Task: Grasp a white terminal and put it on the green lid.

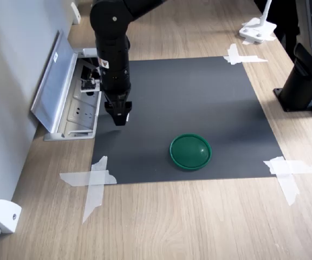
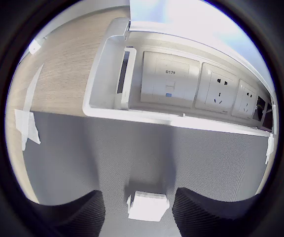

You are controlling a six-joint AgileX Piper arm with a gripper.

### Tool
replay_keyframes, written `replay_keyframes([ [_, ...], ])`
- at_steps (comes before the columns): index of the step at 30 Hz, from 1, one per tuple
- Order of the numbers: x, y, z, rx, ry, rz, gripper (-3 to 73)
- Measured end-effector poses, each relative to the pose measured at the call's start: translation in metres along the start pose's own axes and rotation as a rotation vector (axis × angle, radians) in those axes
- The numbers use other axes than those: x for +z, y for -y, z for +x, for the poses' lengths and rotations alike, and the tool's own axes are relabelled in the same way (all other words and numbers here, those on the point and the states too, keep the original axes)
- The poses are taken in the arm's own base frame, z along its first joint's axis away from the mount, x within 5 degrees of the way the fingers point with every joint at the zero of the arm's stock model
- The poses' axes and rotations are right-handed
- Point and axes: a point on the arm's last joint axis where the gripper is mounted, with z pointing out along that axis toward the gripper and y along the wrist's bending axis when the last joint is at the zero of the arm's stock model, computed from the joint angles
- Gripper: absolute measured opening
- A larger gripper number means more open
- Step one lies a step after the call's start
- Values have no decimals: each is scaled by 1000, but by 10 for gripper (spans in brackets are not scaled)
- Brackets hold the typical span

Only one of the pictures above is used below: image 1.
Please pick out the round green lid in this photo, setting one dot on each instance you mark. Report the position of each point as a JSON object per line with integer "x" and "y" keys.
{"x": 189, "y": 153}

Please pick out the dark grey mat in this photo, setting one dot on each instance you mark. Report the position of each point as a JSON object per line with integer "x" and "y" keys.
{"x": 194, "y": 103}

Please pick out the white tape cross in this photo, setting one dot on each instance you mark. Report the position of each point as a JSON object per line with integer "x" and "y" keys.
{"x": 236, "y": 57}
{"x": 286, "y": 169}
{"x": 95, "y": 180}

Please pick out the camera box with circuit board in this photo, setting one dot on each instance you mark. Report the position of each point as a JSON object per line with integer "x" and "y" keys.
{"x": 89, "y": 85}

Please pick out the white label on duct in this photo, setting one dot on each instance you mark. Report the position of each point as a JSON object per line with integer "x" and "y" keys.
{"x": 55, "y": 57}

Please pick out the small white bracket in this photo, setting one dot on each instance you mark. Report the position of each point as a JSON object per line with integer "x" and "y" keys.
{"x": 5, "y": 216}
{"x": 75, "y": 13}

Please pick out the white camera stand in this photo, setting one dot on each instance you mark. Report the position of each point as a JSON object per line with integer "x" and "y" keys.
{"x": 257, "y": 28}

